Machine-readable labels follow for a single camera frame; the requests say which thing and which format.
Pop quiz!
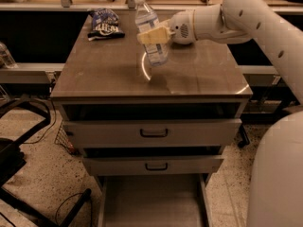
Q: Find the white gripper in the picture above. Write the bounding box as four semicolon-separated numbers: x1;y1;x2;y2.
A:
137;10;196;44

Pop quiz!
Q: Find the clear plastic water bottle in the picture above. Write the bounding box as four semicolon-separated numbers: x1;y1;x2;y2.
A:
134;0;168;66

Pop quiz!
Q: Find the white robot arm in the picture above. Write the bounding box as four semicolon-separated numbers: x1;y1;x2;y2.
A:
137;0;303;227

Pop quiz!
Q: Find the plastic bottle at left edge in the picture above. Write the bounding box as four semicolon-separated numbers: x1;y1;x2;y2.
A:
0;42;18;69

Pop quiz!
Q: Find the blue chip bag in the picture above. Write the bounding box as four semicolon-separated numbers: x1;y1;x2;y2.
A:
87;8;125;41

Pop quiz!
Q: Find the grey drawer cabinet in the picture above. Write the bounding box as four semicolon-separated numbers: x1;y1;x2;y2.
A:
50;10;254;227

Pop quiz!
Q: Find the open bottom drawer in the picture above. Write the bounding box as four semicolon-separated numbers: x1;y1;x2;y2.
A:
98;174;212;227

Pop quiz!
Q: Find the black office chair right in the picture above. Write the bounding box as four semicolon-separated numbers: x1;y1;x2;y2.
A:
252;169;303;185

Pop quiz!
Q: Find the black chair left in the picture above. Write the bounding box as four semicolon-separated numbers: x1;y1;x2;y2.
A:
0;96;91;227

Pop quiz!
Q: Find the grey shelf rail left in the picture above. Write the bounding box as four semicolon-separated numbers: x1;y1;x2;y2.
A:
0;63;64;84

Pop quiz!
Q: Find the wire basket on floor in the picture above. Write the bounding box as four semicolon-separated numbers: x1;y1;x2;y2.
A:
54;124;79;155

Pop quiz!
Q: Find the black floor cable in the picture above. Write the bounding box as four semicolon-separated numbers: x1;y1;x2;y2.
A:
54;192;94;227

